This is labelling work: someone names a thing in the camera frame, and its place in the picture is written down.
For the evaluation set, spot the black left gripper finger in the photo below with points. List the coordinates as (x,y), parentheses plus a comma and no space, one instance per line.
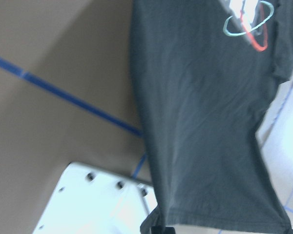
(162,230)

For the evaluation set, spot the black graphic t-shirt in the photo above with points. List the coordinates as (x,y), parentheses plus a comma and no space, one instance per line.
(201,97)

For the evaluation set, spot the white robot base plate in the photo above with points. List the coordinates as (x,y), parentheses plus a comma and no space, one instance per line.
(88,200)

